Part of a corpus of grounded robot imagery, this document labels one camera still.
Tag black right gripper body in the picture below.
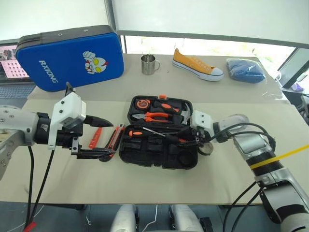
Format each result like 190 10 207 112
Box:
192 126 211 147

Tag blue RXIONG cartoon case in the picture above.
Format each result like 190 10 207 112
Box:
15 25 125 92

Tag roll of dark tape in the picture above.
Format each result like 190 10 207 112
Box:
198 142 213 156

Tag orange black utility knife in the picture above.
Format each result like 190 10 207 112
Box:
104 123 126 160

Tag black plastic tool case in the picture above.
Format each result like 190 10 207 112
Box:
119 95 199 170

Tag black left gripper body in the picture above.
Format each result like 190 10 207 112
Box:
56 115 90 156

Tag silver rounded shell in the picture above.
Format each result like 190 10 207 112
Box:
172 204 206 232
111 204 137 232

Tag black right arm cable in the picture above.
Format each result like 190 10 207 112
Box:
205 130 275 232
213 122 277 232

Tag small orange test pen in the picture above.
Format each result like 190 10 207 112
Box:
88 127 103 149

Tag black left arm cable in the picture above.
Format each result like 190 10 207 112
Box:
30 147 55 225
26 145 34 225

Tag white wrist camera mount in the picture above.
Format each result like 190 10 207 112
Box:
47 93 87 150
190 110 214 136

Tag dark computer monitor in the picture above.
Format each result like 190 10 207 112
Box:
277 47 309 89

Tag red tape on cables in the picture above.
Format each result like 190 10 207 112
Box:
23 221 37 232

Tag orange handled pliers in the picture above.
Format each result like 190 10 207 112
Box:
131 111 169 123

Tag claw hammer orange black handle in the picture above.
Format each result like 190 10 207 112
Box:
153 100 193 124

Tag grey window frame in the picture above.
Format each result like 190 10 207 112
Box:
104 0 309 54

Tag orange black tape measure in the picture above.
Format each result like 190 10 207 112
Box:
135 98 152 109

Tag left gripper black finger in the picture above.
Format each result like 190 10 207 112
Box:
76 147 116 162
85 115 114 129

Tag yellow strap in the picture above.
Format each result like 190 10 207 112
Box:
250 144 309 170

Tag black left wrist camera connector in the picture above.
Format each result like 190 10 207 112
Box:
65 81 77 97

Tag grey laptop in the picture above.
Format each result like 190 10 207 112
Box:
0 38 37 100

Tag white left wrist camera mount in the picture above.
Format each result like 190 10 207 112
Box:
47 93 87 150

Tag stainless steel mug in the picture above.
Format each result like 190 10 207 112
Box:
140 54 161 75

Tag blue cloth in clear bag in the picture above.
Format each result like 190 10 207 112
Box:
226 58 267 84

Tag yellow canvas sneaker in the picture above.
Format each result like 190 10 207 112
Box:
172 47 225 82

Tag black orange handled thin screwdriver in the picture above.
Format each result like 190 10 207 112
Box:
141 127 188 144

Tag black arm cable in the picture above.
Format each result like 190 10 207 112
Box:
26 145 34 225
213 122 277 232
205 130 275 232
30 147 55 225

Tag thin white cord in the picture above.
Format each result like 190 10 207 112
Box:
144 204 159 232

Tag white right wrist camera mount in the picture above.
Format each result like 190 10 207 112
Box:
190 110 214 136

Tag small black block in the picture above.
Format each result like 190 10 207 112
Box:
199 217 213 232

